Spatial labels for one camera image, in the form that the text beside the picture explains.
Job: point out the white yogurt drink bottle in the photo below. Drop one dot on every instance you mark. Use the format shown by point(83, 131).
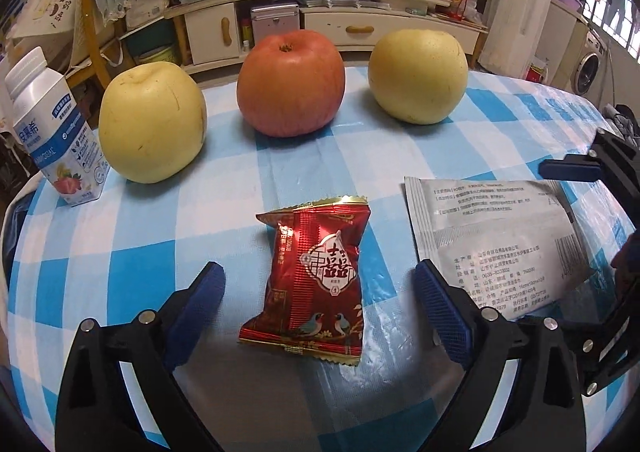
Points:
point(50, 125)

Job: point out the wooden dining chair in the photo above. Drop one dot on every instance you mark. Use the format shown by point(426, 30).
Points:
point(73, 35)

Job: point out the right hand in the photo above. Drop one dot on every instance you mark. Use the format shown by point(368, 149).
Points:
point(624, 277)

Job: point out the washing machine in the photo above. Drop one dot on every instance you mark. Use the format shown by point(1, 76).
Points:
point(582, 68)

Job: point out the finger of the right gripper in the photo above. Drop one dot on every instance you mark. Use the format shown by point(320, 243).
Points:
point(572, 168)

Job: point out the small yellow apple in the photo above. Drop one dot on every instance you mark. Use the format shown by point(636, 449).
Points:
point(418, 76)

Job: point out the pink storage box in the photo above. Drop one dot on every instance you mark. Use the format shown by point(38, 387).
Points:
point(274, 19)

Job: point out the cream TV cabinet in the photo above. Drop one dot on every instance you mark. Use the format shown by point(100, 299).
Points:
point(209, 33)

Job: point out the large yellow apple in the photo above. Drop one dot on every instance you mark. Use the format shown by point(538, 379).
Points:
point(153, 122)

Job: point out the red apple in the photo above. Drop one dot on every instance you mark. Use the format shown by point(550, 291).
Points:
point(291, 84)

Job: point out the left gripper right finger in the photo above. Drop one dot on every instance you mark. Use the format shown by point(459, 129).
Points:
point(544, 410)

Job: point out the small red candy wrapper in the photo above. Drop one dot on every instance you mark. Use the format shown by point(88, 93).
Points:
point(313, 301)

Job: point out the grey printed foil packet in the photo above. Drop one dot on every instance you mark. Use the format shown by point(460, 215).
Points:
point(511, 245)

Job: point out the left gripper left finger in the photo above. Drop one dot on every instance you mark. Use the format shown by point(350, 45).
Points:
point(95, 411)

